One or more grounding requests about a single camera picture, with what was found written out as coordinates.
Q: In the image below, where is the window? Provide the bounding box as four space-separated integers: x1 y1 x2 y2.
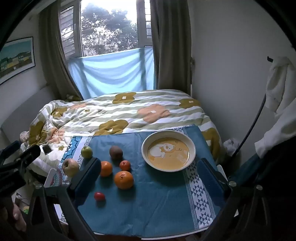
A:
59 0 153 58

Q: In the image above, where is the black cable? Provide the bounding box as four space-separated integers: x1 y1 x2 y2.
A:
231 93 267 160

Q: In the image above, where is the framed landscape picture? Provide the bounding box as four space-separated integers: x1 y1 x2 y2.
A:
0 37 36 86

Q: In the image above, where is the light blue cloth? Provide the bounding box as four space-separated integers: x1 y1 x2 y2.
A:
67 46 155 99

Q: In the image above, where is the brown kiwi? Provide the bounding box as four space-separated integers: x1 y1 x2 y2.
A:
109 146 123 160

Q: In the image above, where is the large orange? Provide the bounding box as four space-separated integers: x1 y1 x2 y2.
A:
114 171 134 190

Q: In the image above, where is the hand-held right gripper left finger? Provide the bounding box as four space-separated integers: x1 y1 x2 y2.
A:
29 158 101 241

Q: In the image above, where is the large pale apple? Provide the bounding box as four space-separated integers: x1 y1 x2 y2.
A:
62 159 80 178

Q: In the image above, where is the small orange tomato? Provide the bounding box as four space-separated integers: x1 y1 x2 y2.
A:
119 160 131 172

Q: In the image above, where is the grey-green curtain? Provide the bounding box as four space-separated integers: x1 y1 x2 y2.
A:
38 9 84 101
150 0 192 93

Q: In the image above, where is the cream bowl with bear print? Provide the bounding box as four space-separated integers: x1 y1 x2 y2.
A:
141 130 196 172

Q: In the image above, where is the small green apple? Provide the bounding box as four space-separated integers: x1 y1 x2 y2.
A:
81 146 93 159

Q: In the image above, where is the person's left hand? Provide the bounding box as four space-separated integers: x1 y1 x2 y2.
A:
0 202 27 232

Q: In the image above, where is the floral striped duvet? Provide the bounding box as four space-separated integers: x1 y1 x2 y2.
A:
20 89 222 176

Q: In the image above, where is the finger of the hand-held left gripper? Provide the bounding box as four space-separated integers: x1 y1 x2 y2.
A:
0 145 41 173
0 140 22 163

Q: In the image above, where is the white hanging garment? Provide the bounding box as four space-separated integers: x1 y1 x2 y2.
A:
254 57 296 158

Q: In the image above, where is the crumpled white bag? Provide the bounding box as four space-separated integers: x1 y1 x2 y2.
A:
223 138 242 157

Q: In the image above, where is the medium orange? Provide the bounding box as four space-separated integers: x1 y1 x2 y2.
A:
100 161 113 178

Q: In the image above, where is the blue patterned tablecloth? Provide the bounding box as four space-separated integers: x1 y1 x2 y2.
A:
50 125 232 239

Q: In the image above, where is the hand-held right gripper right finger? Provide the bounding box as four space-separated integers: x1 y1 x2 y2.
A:
196 158 274 241

